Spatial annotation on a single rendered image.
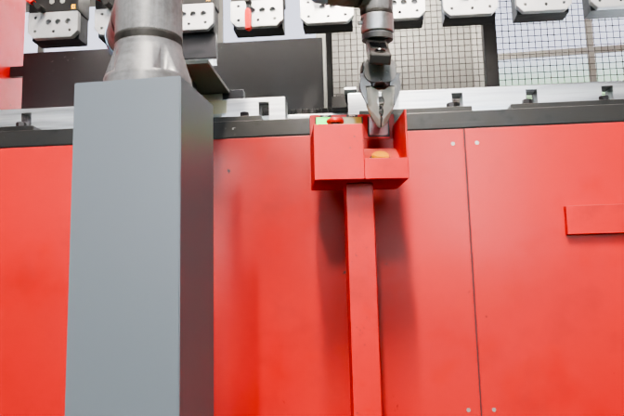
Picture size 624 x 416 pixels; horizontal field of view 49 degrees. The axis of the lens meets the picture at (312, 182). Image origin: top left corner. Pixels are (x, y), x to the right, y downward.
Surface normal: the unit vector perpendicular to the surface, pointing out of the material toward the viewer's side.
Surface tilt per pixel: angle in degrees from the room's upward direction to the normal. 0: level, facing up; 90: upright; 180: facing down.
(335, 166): 90
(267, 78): 90
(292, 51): 90
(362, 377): 90
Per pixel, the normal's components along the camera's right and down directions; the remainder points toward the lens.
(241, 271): -0.08, -0.15
